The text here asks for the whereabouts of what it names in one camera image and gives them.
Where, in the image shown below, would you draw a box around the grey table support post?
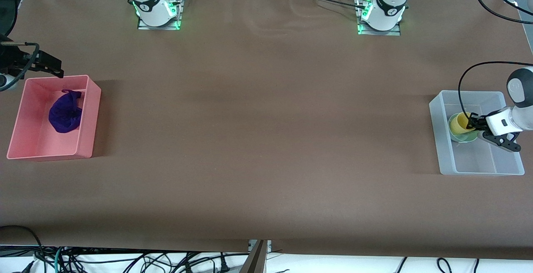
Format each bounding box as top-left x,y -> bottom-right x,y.
239,239 -> 272,273

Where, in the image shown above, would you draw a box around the yellow cup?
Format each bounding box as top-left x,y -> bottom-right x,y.
449,112 -> 475,135

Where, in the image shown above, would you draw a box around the brown table cover sheet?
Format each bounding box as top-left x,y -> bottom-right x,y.
0,0 -> 533,261

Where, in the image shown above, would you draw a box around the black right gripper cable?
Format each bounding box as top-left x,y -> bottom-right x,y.
0,41 -> 40,93

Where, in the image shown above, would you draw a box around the black looped floor cable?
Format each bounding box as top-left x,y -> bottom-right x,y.
0,225 -> 44,265

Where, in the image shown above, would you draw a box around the translucent white plastic bin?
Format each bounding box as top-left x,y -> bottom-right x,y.
428,90 -> 526,176

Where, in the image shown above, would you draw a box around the pale green bowl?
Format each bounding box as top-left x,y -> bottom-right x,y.
448,112 -> 480,144

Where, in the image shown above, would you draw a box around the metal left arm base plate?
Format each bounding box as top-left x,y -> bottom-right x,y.
357,0 -> 401,37

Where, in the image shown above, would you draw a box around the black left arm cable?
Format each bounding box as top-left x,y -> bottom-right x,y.
458,0 -> 533,119

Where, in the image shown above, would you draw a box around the teal floor cable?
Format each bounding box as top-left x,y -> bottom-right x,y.
52,247 -> 64,273

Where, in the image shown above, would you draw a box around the purple cloth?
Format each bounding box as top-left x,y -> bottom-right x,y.
48,89 -> 83,134

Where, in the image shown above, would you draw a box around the black floor cable with plug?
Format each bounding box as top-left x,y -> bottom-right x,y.
214,253 -> 233,273

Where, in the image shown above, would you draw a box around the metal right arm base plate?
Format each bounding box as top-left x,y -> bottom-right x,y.
137,0 -> 185,31

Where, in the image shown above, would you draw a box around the pink plastic bin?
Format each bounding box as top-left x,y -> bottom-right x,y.
6,75 -> 102,160

